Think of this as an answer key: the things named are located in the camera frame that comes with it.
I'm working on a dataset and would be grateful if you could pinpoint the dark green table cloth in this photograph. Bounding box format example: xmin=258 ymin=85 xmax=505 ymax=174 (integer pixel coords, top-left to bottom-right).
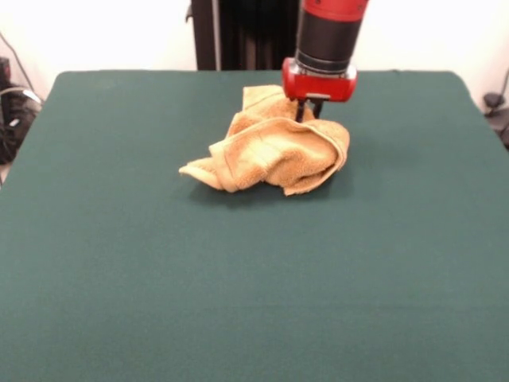
xmin=0 ymin=70 xmax=509 ymax=382

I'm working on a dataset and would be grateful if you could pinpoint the black equipment with cables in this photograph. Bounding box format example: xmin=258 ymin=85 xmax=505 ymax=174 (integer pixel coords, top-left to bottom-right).
xmin=0 ymin=57 xmax=44 ymax=164

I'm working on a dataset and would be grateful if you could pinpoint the yellow terry towel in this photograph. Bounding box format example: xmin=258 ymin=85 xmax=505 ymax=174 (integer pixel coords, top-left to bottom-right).
xmin=178 ymin=84 xmax=351 ymax=197

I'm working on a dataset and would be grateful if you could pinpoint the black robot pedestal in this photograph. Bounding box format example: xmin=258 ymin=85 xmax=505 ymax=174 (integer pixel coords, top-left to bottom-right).
xmin=185 ymin=0 xmax=303 ymax=72

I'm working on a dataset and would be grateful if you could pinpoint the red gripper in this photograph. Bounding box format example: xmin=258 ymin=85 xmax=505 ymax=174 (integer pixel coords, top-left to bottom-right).
xmin=281 ymin=57 xmax=358 ymax=123

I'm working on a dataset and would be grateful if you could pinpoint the black stand foot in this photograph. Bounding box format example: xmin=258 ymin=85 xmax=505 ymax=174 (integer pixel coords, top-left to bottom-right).
xmin=483 ymin=67 xmax=509 ymax=150

